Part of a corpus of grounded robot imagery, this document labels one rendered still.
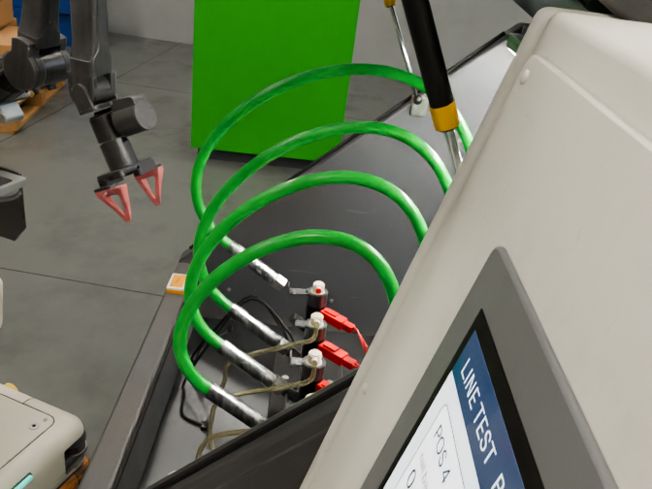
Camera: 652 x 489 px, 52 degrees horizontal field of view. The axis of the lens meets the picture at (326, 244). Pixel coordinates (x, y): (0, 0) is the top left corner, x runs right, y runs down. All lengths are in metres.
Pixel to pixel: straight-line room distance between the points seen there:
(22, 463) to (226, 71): 2.89
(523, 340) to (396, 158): 0.91
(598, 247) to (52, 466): 1.77
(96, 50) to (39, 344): 1.60
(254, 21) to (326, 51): 0.45
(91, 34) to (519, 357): 1.13
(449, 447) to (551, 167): 0.14
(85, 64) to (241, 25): 2.88
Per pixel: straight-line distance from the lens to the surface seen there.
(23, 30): 1.43
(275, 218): 1.24
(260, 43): 4.19
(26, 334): 2.81
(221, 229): 0.72
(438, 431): 0.36
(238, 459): 0.66
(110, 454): 0.92
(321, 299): 0.94
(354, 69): 0.82
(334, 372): 1.01
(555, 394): 0.27
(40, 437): 1.95
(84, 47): 1.34
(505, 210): 0.38
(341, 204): 1.22
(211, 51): 4.23
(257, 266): 0.92
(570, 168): 0.33
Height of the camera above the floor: 1.59
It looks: 27 degrees down
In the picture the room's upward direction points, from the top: 8 degrees clockwise
